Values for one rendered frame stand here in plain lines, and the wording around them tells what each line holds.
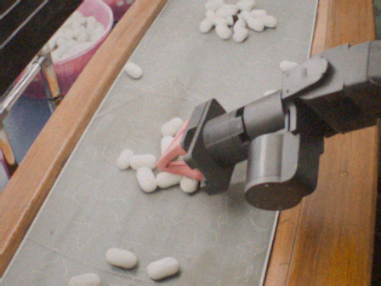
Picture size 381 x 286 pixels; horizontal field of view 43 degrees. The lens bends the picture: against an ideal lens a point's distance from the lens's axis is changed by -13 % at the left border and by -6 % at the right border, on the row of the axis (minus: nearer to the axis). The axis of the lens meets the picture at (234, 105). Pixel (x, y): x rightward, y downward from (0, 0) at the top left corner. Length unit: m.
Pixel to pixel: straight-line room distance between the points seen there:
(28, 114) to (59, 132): 0.21
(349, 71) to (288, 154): 0.10
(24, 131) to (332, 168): 0.53
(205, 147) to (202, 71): 0.29
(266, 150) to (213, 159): 0.10
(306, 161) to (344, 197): 0.14
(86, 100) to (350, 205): 0.42
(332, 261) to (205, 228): 0.16
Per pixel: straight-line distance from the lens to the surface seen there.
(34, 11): 0.39
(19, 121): 0.95
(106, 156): 0.73
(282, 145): 0.52
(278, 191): 0.51
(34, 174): 0.70
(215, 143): 0.58
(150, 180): 0.66
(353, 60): 0.50
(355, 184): 0.65
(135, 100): 0.82
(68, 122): 0.76
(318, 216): 0.61
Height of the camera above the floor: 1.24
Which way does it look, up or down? 39 degrees down
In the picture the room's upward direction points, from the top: 1 degrees counter-clockwise
